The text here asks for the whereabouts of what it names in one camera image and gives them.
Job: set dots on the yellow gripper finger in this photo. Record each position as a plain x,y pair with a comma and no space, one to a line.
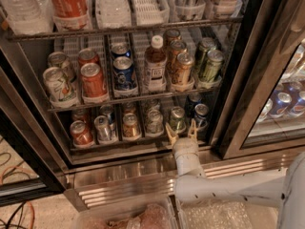
192,133
172,135

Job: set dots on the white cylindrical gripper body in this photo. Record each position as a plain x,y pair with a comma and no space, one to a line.
185,147

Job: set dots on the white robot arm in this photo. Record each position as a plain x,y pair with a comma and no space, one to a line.
284,189

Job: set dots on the green can bottom shelf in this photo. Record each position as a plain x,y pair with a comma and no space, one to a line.
177,119

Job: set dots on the blue can bottom front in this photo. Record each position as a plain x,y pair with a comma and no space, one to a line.
200,114

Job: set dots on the silver white can bottom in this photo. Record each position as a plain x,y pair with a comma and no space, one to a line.
154,122

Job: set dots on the blue can bottom rear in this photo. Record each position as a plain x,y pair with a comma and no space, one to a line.
191,101

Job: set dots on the gold can bottom front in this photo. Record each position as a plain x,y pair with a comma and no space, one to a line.
130,125

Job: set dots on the orange can middle front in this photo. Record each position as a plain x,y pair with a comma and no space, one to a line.
182,68

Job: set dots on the orange can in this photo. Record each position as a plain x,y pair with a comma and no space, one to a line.
171,35
176,47
182,68

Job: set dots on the fridge glass door right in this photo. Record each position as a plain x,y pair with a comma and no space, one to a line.
246,136

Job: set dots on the green can middle front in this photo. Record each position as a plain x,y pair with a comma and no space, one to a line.
213,64

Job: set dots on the silver can bottom front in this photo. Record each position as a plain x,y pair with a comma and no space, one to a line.
103,128

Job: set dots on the blue pepsi can front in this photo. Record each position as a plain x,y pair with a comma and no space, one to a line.
124,75

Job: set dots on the blue pepsi can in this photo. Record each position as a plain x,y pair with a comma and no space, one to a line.
119,50
124,75

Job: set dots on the green can middle rear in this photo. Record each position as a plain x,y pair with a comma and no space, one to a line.
206,44

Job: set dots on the red can bottom front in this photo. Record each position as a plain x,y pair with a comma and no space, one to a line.
80,132

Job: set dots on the red coke can front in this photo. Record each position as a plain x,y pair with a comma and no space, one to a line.
93,82

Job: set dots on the red coke can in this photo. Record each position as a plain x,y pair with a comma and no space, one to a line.
93,82
88,55

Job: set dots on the orange can middle rear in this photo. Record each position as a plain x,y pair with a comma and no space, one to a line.
171,35

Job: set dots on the blue pepsi can rear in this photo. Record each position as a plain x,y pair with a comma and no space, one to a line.
119,50

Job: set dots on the red coke can rear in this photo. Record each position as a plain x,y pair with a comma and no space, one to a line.
88,55

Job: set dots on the white 7up can front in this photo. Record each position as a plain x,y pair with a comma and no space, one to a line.
58,85

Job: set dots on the white empty shelf tray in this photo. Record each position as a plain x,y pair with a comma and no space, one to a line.
151,12

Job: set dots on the white can middle rear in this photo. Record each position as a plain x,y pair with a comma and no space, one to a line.
62,61

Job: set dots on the right clear plastic bin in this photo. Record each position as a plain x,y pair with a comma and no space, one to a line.
222,214

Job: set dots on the clear plastic bin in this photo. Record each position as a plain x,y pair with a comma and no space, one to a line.
222,214
142,212

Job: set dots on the left clear plastic bin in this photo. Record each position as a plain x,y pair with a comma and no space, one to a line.
142,212

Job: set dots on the tea bottle white cap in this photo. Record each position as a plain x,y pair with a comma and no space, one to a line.
155,62

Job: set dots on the clear water bottle centre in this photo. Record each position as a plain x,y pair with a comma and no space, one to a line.
111,14

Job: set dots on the clear water bottle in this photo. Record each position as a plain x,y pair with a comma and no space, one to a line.
29,17
111,14

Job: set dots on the red coke bottle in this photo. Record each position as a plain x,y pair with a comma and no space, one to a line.
67,9

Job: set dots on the clear water bottle left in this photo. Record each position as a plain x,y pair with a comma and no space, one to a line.
29,17

